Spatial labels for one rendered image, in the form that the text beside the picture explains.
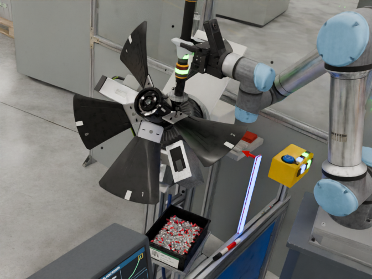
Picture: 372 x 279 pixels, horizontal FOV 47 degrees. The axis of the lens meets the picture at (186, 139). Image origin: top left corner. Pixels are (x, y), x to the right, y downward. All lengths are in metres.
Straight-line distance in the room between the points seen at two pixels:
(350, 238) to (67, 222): 1.90
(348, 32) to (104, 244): 0.71
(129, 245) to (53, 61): 3.54
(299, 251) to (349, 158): 0.37
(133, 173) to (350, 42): 0.87
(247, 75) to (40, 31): 3.26
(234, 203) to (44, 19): 2.60
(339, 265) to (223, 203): 1.27
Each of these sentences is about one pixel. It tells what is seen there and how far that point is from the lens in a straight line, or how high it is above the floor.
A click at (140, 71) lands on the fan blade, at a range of 1.69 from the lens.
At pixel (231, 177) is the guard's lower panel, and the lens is 2.45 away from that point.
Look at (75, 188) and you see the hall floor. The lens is 3.11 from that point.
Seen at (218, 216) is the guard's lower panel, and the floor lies 0.21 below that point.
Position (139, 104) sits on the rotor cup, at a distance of 1.57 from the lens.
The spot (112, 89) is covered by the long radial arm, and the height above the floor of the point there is 1.11.
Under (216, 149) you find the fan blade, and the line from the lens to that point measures 1.41.
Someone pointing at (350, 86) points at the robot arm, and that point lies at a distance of 1.12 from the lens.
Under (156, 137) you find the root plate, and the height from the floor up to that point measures 1.10.
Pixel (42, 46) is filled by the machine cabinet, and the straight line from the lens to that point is 4.39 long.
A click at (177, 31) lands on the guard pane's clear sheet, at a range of 2.41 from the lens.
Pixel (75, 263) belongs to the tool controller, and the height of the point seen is 1.24.
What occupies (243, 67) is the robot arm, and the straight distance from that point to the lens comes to 1.29.
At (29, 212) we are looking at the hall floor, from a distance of 2.94.
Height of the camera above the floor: 1.91
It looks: 31 degrees down
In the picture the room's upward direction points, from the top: 8 degrees clockwise
